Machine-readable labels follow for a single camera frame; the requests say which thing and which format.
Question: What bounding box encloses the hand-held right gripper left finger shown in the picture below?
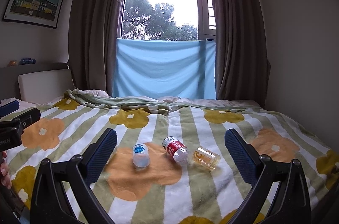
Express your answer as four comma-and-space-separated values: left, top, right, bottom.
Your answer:
30, 129, 118, 224

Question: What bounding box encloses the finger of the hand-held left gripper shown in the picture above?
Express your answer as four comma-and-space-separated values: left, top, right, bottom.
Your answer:
0, 107, 42, 138
0, 99, 20, 118

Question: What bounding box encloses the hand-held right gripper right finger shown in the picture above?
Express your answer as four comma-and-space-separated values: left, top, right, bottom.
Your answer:
225, 129, 311, 224

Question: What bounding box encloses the yellow drink bottle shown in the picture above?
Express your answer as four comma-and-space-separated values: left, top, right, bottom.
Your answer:
192, 146, 221, 172

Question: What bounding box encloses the person's left hand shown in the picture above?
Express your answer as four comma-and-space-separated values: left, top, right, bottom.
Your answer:
0, 151, 12, 187

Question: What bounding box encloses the blue label plastic bottle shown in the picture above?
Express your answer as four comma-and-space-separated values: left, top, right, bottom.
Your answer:
132, 143, 150, 169

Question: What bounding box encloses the white headboard cushion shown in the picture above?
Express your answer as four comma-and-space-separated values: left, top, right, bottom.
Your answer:
18, 69, 76, 104

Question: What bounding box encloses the grey bed headboard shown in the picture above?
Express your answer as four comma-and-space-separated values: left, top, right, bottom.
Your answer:
0, 62, 78, 104

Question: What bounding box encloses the green crumpled blanket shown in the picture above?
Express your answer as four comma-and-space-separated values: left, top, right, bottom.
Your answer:
63, 88, 261, 116

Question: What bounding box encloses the red label plastic bottle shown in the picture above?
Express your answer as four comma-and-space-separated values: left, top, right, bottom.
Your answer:
162, 136, 190, 166

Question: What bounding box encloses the striped floral blanket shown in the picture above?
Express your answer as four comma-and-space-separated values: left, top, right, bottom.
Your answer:
0, 96, 339, 224

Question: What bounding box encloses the light blue hanging cloth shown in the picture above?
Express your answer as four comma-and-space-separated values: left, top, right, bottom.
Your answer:
112, 38, 217, 100

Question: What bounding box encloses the brown curtain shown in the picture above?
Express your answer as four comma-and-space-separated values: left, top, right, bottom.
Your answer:
68, 0, 133, 98
206, 0, 268, 108

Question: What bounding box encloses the window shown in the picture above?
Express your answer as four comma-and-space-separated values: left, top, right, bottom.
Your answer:
119, 0, 218, 42

